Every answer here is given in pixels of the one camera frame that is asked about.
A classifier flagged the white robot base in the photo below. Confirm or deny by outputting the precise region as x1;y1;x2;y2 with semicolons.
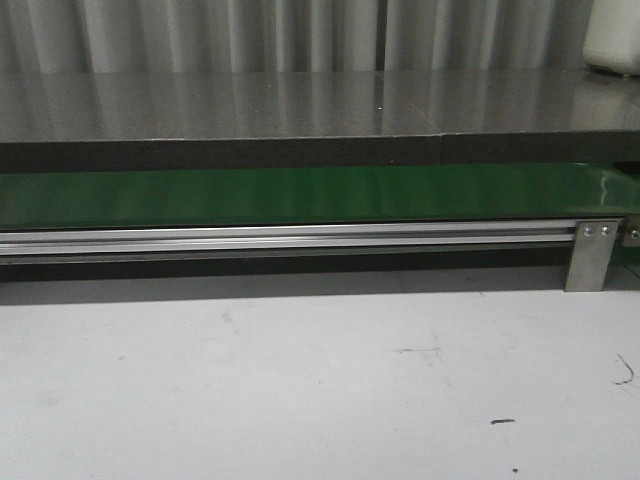
583;0;639;76

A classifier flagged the green conveyor belt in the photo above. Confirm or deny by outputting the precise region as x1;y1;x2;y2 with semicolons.
1;163;639;230

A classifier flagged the steel conveyor end plate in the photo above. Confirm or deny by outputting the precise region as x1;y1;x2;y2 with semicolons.
621;214;640;248

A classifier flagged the dark grey raised platform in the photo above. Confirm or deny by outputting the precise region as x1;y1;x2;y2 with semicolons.
1;69;639;174

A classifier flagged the steel conveyor support bracket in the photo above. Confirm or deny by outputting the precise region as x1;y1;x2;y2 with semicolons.
564;219;620;293

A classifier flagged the aluminium conveyor side rail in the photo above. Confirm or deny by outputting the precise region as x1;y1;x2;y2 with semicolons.
1;219;578;264

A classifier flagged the grey pleated curtain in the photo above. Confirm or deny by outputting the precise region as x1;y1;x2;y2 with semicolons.
1;1;591;74

